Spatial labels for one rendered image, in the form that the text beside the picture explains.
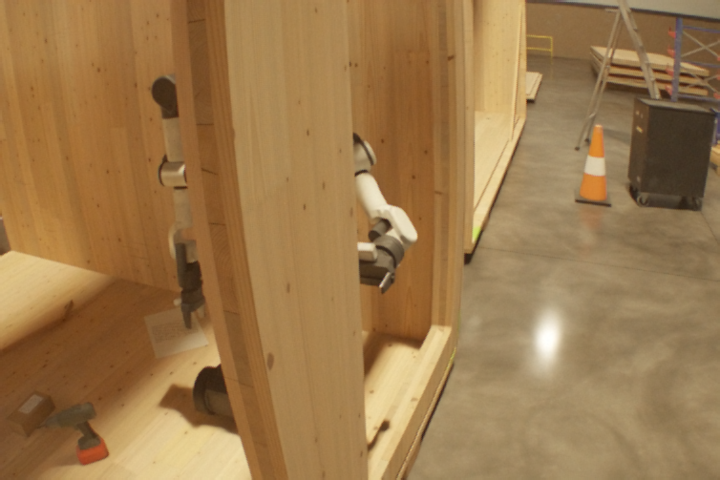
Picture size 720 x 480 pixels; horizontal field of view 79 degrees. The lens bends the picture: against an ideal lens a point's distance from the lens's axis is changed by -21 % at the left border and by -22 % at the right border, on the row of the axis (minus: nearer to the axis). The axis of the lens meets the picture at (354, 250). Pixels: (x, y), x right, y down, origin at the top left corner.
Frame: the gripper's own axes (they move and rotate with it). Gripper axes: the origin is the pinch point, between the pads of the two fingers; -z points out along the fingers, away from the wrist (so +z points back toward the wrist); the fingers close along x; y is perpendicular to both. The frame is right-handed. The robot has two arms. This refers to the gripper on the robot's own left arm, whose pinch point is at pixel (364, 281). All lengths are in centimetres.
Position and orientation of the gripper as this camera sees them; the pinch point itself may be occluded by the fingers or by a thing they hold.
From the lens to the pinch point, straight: 127.8
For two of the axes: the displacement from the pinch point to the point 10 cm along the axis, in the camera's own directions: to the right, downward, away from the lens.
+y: -0.4, -9.0, -4.2
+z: 3.7, -4.1, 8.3
